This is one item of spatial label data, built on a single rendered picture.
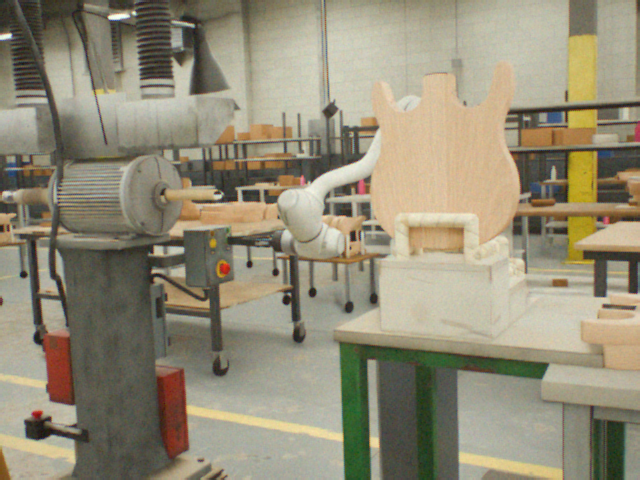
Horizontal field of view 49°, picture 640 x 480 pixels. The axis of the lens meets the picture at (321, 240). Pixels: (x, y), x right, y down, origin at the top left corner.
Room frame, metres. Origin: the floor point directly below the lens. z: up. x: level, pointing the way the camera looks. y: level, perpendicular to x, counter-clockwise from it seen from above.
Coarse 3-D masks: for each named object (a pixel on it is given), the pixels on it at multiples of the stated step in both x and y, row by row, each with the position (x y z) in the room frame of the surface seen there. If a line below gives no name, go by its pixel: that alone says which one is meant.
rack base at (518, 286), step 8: (512, 280) 1.75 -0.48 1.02; (520, 280) 1.75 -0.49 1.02; (512, 288) 1.66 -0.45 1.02; (520, 288) 1.73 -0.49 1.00; (512, 296) 1.66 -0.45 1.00; (520, 296) 1.73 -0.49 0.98; (512, 304) 1.66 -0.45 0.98; (520, 304) 1.73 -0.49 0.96; (512, 312) 1.66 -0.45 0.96; (520, 312) 1.73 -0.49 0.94; (512, 320) 1.66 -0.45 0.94
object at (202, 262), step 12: (192, 228) 2.43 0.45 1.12; (204, 228) 2.43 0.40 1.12; (216, 228) 2.44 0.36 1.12; (192, 240) 2.40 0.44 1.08; (204, 240) 2.38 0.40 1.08; (216, 240) 2.42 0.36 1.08; (192, 252) 2.40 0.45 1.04; (204, 252) 2.38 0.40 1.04; (216, 252) 2.42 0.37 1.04; (228, 252) 2.48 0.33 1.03; (192, 264) 2.40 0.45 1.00; (204, 264) 2.38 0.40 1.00; (216, 264) 2.42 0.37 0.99; (156, 276) 2.45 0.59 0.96; (192, 276) 2.40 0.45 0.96; (204, 276) 2.38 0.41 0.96; (216, 276) 2.41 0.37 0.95; (228, 276) 2.47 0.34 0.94; (180, 288) 2.44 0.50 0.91; (204, 288) 2.43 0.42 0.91; (204, 300) 2.43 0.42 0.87
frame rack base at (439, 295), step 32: (416, 256) 1.69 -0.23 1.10; (448, 256) 1.67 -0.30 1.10; (384, 288) 1.64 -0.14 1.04; (416, 288) 1.60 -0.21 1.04; (448, 288) 1.56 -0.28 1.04; (480, 288) 1.53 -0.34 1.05; (384, 320) 1.64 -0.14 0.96; (416, 320) 1.60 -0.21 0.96; (448, 320) 1.56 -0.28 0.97; (480, 320) 1.53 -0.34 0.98
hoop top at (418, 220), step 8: (400, 216) 1.63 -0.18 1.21; (408, 216) 1.62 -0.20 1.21; (416, 216) 1.61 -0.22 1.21; (424, 216) 1.60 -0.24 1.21; (432, 216) 1.59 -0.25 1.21; (440, 216) 1.58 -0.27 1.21; (448, 216) 1.58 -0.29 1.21; (456, 216) 1.57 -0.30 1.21; (464, 216) 1.56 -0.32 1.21; (472, 216) 1.55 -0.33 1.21; (408, 224) 1.62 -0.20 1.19; (416, 224) 1.61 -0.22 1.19; (424, 224) 1.60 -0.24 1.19; (432, 224) 1.59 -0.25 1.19; (440, 224) 1.58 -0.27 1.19; (448, 224) 1.57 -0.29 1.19; (456, 224) 1.56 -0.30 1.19; (464, 224) 1.56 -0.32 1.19
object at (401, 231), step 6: (396, 222) 1.64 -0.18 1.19; (396, 228) 1.64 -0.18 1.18; (402, 228) 1.63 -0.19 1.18; (408, 228) 1.64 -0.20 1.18; (396, 234) 1.64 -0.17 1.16; (402, 234) 1.63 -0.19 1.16; (408, 234) 1.64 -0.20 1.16; (396, 240) 1.64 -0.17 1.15; (402, 240) 1.63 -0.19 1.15; (408, 240) 1.64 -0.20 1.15; (396, 246) 1.64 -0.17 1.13; (402, 246) 1.63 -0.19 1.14; (408, 246) 1.64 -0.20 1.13; (402, 252) 1.63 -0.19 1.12; (408, 252) 1.64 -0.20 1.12; (396, 258) 1.64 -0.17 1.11; (402, 258) 1.63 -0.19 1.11; (408, 258) 1.64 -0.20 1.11
